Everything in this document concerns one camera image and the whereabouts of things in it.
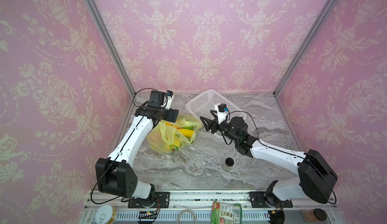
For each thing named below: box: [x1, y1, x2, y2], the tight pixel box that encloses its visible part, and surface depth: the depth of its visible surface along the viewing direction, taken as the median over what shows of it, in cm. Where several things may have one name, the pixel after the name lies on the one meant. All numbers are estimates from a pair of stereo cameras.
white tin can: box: [94, 204, 118, 224], surface depth 68 cm
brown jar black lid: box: [301, 208, 328, 223], surface depth 65 cm
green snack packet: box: [210, 201, 243, 224], surface depth 71 cm
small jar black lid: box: [222, 157, 235, 174], surface depth 79 cm
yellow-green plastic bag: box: [147, 114, 203, 153], surface depth 80 cm
